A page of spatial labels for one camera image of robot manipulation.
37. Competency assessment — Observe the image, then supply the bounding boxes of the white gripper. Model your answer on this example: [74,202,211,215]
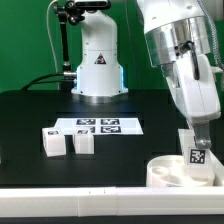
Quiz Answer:
[166,53,221,150]

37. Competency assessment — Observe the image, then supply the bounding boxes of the white round stool seat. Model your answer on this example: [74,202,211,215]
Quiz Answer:
[146,155,215,187]

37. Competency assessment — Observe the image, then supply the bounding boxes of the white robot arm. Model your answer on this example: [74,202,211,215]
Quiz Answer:
[74,0,221,149]

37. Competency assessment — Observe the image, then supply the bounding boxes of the white marker sheet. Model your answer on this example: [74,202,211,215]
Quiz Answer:
[55,118,143,135]

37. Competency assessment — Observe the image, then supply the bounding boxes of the white L-shaped wall fixture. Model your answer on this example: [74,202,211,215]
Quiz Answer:
[0,164,224,218]

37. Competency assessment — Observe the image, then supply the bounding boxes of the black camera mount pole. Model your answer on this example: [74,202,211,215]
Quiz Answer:
[53,0,112,91]

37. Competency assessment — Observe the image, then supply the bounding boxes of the black cables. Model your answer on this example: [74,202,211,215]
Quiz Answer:
[21,70,78,91]

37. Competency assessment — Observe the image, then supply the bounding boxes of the white cable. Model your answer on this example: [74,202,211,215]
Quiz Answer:
[46,0,60,74]

